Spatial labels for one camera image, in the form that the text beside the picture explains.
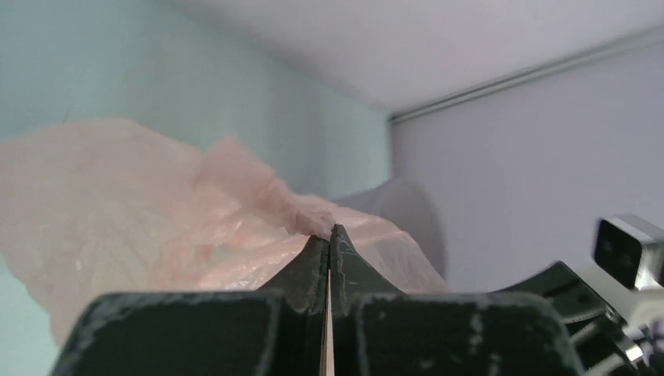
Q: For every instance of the grey round trash bin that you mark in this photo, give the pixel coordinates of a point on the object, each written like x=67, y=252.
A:
x=406, y=204

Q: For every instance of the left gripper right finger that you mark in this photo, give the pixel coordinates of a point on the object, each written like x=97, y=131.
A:
x=379, y=330

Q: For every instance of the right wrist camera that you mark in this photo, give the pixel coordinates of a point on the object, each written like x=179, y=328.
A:
x=628, y=255

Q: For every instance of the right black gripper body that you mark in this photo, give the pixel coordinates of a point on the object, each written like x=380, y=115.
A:
x=610, y=325

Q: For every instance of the right aluminium frame post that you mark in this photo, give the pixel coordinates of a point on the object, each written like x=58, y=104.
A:
x=637, y=40

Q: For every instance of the pink plastic trash bag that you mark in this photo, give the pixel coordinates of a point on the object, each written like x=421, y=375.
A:
x=93, y=207

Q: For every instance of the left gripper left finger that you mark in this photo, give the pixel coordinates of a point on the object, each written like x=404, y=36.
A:
x=278, y=329

